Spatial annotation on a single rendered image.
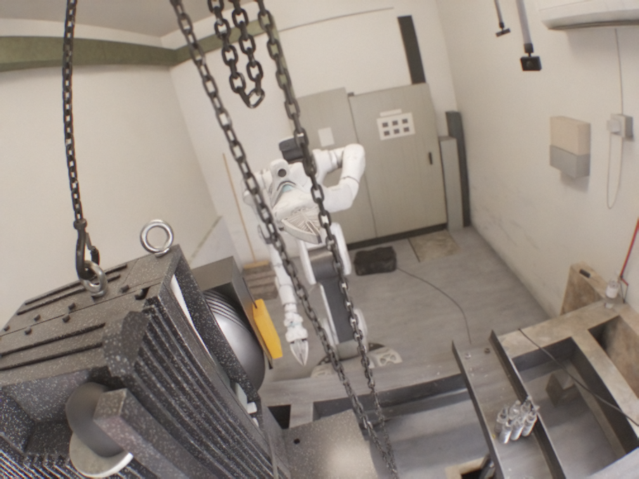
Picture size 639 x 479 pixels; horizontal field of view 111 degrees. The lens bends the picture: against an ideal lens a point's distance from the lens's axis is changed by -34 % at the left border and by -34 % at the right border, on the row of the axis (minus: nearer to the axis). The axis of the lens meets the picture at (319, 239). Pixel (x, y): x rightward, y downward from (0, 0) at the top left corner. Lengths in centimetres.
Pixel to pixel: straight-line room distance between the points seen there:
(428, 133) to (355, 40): 118
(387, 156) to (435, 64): 113
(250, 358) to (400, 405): 95
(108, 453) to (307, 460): 71
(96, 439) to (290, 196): 55
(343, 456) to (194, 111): 337
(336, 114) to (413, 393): 249
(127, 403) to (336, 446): 78
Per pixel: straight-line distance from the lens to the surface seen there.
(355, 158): 132
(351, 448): 105
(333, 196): 106
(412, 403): 167
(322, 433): 109
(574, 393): 221
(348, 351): 209
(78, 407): 44
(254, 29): 343
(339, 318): 165
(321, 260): 145
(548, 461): 130
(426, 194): 353
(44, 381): 54
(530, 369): 183
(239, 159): 34
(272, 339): 89
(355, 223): 350
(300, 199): 67
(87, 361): 49
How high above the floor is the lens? 183
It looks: 26 degrees down
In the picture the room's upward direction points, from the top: 15 degrees counter-clockwise
